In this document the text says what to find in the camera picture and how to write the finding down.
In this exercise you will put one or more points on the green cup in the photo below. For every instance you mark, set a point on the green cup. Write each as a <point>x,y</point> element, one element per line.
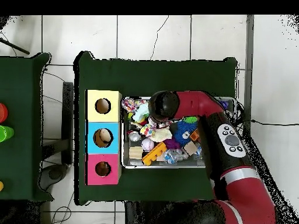
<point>4,133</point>

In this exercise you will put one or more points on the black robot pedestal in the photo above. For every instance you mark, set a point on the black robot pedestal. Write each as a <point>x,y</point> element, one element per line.
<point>154,214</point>

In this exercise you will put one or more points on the red round cap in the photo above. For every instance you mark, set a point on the red round cap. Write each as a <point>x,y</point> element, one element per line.
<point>3,112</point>

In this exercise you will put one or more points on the orange plastic toy piece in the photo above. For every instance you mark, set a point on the orange plastic toy piece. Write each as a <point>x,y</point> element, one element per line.
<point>194,136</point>

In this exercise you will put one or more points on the green cloth table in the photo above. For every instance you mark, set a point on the green cloth table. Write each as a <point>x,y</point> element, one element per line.
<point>154,79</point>
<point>23,140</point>

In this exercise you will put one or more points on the black rod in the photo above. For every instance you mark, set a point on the black rod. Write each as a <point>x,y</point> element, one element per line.
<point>14,46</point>

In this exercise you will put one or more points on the cream waffle cloth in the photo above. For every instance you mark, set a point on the cream waffle cloth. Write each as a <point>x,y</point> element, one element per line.
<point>161,135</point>

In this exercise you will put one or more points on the orange plastic tray block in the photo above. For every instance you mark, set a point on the orange plastic tray block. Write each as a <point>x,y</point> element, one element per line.
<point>154,154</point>

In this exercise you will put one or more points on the brown wooden cube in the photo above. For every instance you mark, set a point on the brown wooden cube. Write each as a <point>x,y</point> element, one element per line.
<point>190,148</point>

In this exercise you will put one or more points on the green spiky googly-eyed toy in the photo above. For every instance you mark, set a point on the green spiky googly-eyed toy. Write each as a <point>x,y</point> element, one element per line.
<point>189,120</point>

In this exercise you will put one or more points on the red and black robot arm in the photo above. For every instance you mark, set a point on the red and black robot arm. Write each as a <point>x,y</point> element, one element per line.
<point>224,144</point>

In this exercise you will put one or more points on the black floor stand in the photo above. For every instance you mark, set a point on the black floor stand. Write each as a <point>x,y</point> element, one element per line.
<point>67,116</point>

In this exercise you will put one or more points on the colourful polka-dot cloth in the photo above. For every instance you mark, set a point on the colourful polka-dot cloth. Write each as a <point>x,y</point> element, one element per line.
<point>130,104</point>

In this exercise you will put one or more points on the wooden box with three holes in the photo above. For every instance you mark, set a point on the wooden box with three holes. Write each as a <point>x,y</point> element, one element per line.
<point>114,128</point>

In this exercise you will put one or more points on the mint green cloth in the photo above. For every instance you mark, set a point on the mint green cloth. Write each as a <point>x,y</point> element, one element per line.
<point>141,113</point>

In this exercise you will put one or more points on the blue furry googly-eyed toy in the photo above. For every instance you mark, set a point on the blue furry googly-eyed toy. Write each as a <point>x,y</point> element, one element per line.
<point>183,131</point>

